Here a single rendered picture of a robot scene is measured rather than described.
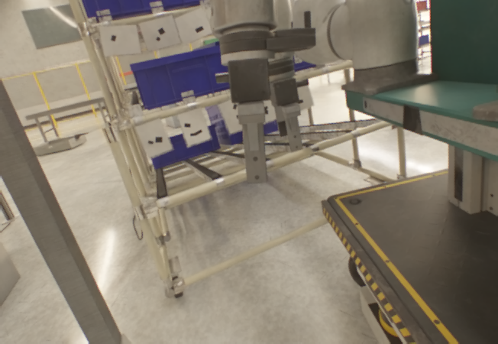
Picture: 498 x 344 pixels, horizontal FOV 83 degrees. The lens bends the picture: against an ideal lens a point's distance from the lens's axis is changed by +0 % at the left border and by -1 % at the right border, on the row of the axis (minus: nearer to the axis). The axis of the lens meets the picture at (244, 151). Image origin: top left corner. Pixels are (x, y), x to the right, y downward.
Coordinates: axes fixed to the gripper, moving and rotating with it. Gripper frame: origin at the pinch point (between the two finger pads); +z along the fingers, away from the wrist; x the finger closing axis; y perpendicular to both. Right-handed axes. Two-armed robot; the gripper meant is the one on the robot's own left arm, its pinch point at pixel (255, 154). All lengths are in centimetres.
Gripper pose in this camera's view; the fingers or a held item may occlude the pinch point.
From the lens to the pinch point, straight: 42.7
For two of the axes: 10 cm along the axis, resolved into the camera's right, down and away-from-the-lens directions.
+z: 0.9, 9.7, 2.3
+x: -0.3, 2.3, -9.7
